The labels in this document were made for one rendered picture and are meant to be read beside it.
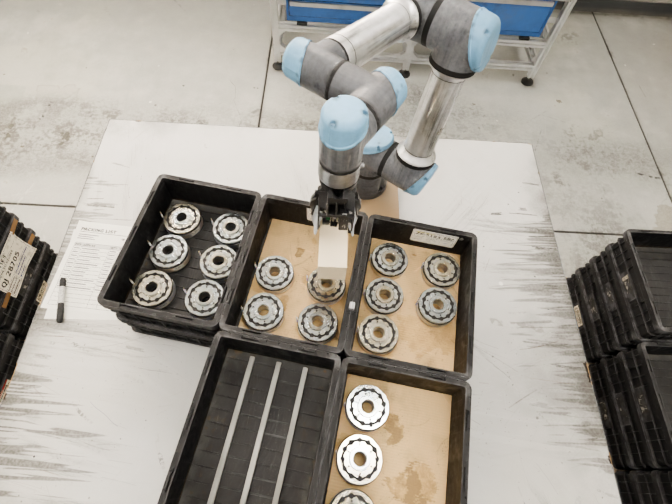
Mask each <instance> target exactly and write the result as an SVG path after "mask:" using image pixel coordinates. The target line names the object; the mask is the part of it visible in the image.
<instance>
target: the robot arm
mask: <svg viewBox="0 0 672 504"><path fill-rule="evenodd" d="M500 28H501V22H500V19H499V17H498V16H497V15H496V14H494V13H492V12H490V11H488V10H487V9H486V8H485V7H480V6H478V5H475V4H473V3H471V2H469V1H466V0H386V1H385V2H384V4H383V5H382V8H380V9H378V10H376V11H374V12H372V13H371V14H369V15H367V16H365V17H363V18H362V19H360V20H358V21H356V22H354V23H352V24H351V25H349V26H347V27H345V28H343V29H341V30H340V31H338V32H336V33H334V34H332V35H330V36H329V37H327V38H325V39H323V40H321V41H320V42H318V43H314V42H312V40H310V39H309V40H308V39H306V38H304V37H297V38H295V39H293V40H292V41H291V42H290V43H289V44H288V46H287V48H286V50H285V52H284V55H283V59H282V60H283V62H282V70H283V73H284V75H285V76H286V77H287V78H289V79H290V80H292V81H293V82H295V83H296V84H298V86H299V87H303V88H305V89H307V90H309V91H311V92H312V93H314V94H316V95H318V96H319V97H321V98H323V99H325V100H327V101H326V102H325V104H324V105H323V107H322V109H321V113H320V120H319V124H318V134H319V155H318V176H319V182H320V184H321V185H320V186H318V190H315V192H314V193H313V195H312V196H311V198H310V207H311V217H312V222H313V225H314V234H315V235H316V233H317V230H319V226H320V221H321V220H322V225H329V223H330V226H331V227H337V225H338V230H347V228H348V230H351V235H352V237H353V235H354V226H355V224H356V221H357V219H358V212H359V210H360V209H361V199H363V200H370V199H374V198H377V197H379V196H380V195H381V194H382V193H383V192H384V191H385V189H386V185H387V181H388V182H390V183H391V184H393V185H395V186H396V187H398V188H400V189H402V190H403V192H407V193H409V194H411V195H413V196H415V195H418V194H419V193H420V192H421V191H422V189H423V188H424V187H425V186H426V184H427V183H428V182H429V180H430V179H431V178H432V176H433V175H434V173H435V172H436V171H437V169H438V165H437V164H436V163H434V162H435V159H436V154H435V151H434V149H435V146H436V144H437V142H438V140H439V137H440V135H441V133H442V131H443V129H444V126H445V124H446V122H447V120H448V117H449V115H450V113H451V111H452V108H453V106H454V104H455V102H456V99H457V97H458V95H459V93H460V90H461V88H462V86H463V84H464V81H465V80H467V79H470V78H472V77H473V76H474V74H475V73H476V72H481V71H482V70H483V69H484V68H485V67H486V65H487V63H488V62H489V60H490V57H491V55H492V53H493V51H494V49H495V46H496V44H497V41H498V37H499V34H500ZM408 40H411V41H415V42H417V43H419V44H421V45H423V46H425V47H427V48H429V49H431V53H430V56H429V64H430V66H431V68H432V69H431V72H430V75H429V77H428V80H427V83H426V85H425V88H424V91H423V94H422V96H421V99H420V102H419V105H418V107H417V110H416V113H415V116H414V118H413V121H412V124H411V127H410V129H409V132H408V135H407V138H406V140H403V141H402V142H400V143H398V142H396V141H395V140H394V135H393V134H392V131H391V130H390V129H389V128H388V127H386V126H384V124H385V123H386V122H387V121H388V120H389V119H390V118H391V117H393V116H394V115H395V114H396V112H397V110H398V109H399V107H400V106H401V105H402V104H403V102H404V101H405V99H406V97H407V85H406V82H405V79H404V78H403V76H402V75H401V74H400V73H399V72H398V71H397V70H396V69H394V68H392V67H380V68H378V69H376V70H374V71H372V73H370V72H368V71H367V70H365V69H363V68H361V66H362V65H364V64H365V63H367V62H368V61H370V60H371V59H373V58H374V57H376V56H377V55H379V54H380V53H382V52H383V51H385V50H386V49H388V48H389V47H391V46H392V45H394V44H395V43H397V42H398V43H402V42H406V41H408ZM322 218H323V219H322Z"/></svg>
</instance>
